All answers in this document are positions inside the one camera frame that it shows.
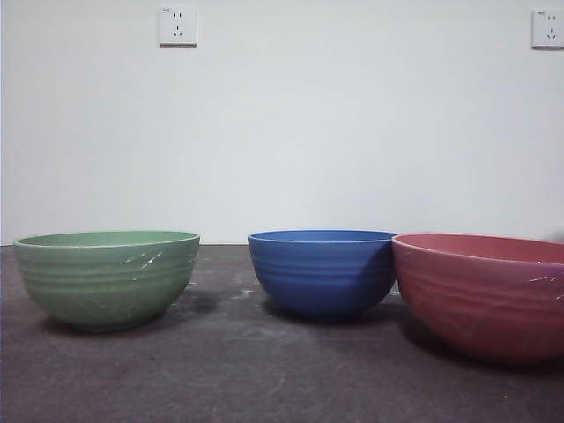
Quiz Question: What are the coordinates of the green ribbed bowl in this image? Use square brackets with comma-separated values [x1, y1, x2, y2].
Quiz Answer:
[12, 230, 201, 333]

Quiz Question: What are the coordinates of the white wall socket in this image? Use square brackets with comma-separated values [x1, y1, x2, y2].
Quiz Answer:
[531, 8, 564, 50]
[160, 4, 198, 48]

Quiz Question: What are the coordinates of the blue ribbed bowl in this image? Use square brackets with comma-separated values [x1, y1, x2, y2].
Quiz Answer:
[247, 229, 400, 320]

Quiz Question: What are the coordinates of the red ribbed bowl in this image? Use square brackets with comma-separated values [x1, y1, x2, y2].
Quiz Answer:
[391, 232, 564, 365]

